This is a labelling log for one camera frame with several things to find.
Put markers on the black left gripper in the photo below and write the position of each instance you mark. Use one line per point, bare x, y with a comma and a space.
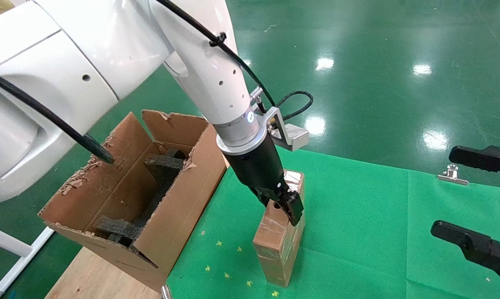
258, 166

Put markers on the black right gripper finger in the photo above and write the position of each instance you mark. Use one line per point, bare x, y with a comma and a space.
482, 157
470, 243

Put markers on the small taped cardboard box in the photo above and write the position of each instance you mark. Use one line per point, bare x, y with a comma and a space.
279, 249

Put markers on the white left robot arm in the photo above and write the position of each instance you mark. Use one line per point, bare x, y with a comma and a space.
87, 45

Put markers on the large open cardboard carton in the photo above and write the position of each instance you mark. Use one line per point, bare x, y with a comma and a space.
179, 216

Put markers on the green table cloth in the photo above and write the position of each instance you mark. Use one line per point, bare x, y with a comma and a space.
358, 232

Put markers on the black foam insert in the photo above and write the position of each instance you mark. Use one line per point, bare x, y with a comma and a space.
164, 166

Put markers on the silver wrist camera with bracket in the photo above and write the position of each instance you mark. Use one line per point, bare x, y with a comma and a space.
295, 139

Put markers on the white table leg frame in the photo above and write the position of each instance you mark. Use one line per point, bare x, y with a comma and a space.
4, 243

